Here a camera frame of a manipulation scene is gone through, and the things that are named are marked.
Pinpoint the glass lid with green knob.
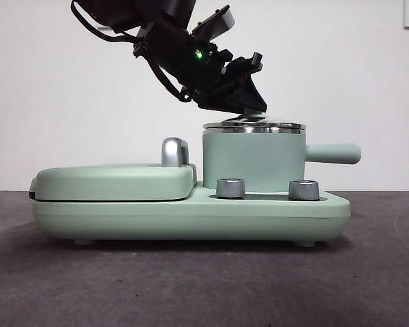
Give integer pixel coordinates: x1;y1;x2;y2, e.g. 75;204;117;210
202;107;307;130

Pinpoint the silver control knob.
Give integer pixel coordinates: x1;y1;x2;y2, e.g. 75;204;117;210
288;179;320;201
216;177;245;198

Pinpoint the green breakfast machine base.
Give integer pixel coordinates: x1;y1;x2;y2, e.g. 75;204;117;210
32;180;351;248

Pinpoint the green hinged griddle cover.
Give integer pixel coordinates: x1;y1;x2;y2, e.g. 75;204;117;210
29;162;198;202

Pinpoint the green steamer pot with handle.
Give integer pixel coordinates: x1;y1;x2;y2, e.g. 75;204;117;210
201;126;362;191

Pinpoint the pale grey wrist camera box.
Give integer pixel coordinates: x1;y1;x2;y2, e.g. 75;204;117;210
190;4;237;41

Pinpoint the silver grey cover handle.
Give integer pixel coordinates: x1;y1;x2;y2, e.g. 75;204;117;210
161;136;191;168

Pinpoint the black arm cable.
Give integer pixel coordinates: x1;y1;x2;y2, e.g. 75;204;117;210
70;0;144;45

